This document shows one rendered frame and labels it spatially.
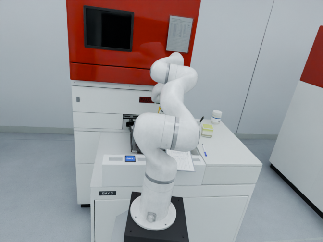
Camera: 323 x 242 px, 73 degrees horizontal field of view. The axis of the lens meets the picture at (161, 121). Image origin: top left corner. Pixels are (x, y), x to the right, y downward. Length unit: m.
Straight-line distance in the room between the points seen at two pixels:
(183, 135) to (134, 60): 0.91
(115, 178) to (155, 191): 0.40
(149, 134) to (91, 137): 1.11
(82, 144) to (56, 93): 1.59
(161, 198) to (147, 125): 0.29
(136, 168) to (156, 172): 0.38
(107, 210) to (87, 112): 0.73
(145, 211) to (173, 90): 0.48
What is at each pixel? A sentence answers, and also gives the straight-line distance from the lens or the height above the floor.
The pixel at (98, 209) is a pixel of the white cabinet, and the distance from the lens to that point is 1.34.
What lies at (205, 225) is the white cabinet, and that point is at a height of 0.49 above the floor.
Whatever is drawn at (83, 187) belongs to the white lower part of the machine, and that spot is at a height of 0.27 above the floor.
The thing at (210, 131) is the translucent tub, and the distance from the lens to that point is 1.50.
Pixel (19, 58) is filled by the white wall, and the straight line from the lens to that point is 3.34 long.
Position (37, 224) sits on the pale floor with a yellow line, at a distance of 2.25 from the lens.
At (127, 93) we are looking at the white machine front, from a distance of 1.63.
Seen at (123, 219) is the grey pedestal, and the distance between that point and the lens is 1.07.
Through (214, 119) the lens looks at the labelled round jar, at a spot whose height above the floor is 1.00.
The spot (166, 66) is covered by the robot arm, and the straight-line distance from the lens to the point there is 1.04.
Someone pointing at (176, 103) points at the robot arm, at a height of 1.36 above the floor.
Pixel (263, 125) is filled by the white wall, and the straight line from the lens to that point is 4.12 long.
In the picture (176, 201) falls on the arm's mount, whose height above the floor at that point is 0.91.
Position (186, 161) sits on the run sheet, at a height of 0.97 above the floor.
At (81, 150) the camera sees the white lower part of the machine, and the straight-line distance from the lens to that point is 1.86.
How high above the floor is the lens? 1.62
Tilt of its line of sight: 24 degrees down
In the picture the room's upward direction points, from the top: 7 degrees clockwise
